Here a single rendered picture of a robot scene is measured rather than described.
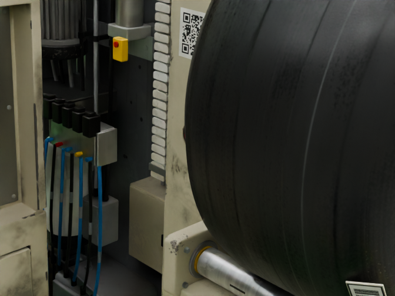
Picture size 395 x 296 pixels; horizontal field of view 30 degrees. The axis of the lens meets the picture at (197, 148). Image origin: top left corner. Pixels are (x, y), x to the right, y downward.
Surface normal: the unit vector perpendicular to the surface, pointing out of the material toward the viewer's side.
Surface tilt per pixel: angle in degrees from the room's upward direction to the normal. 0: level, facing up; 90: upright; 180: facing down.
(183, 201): 90
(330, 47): 64
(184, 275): 90
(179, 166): 90
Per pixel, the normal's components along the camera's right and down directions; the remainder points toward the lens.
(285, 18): -0.59, -0.25
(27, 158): -0.71, 0.23
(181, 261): 0.71, 0.29
